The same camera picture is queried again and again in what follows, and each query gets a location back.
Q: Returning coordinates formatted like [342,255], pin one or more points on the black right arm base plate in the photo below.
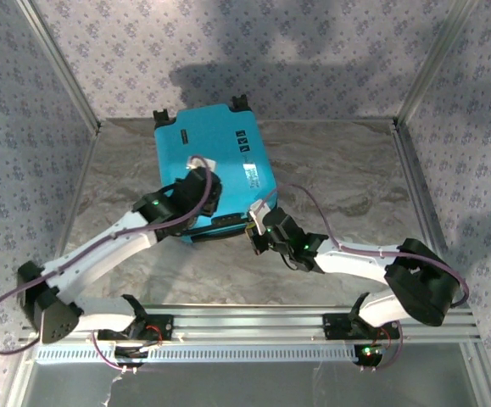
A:
[334,326]

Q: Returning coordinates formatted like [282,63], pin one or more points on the aluminium table side rail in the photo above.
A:
[90,148]
[414,178]

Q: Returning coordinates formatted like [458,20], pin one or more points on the black controller board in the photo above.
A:
[370,358]

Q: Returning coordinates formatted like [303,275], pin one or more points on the blue hard-shell suitcase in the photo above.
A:
[215,140]

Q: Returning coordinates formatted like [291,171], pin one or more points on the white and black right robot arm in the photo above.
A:
[355,263]

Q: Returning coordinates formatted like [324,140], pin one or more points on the aluminium frame post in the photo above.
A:
[59,63]
[436,63]

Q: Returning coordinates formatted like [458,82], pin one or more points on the aluminium mounting rail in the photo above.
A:
[249,324]

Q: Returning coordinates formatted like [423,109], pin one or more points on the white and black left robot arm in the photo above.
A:
[101,250]

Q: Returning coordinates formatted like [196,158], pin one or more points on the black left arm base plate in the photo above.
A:
[162,328]

